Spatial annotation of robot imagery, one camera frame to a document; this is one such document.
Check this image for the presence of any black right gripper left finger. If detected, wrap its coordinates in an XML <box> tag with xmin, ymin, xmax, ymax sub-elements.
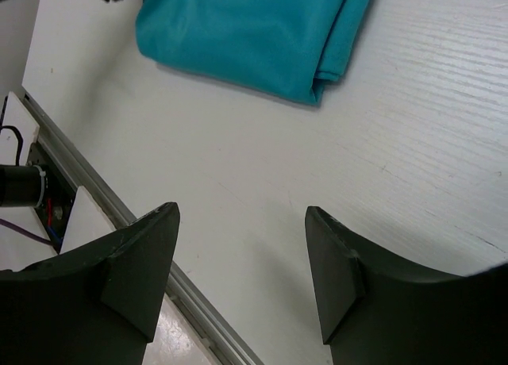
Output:
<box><xmin>1</xmin><ymin>202</ymin><xmax>180</xmax><ymax>364</ymax></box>

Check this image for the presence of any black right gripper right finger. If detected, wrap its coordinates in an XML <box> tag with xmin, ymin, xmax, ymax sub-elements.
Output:
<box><xmin>305</xmin><ymin>206</ymin><xmax>507</xmax><ymax>364</ymax></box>

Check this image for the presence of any teal t-shirt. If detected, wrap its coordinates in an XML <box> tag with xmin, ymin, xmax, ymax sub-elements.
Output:
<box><xmin>136</xmin><ymin>0</ymin><xmax>371</xmax><ymax>106</ymax></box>

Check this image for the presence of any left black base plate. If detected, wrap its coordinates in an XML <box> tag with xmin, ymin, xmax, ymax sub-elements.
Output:
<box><xmin>27</xmin><ymin>142</ymin><xmax>76</xmax><ymax>253</ymax></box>

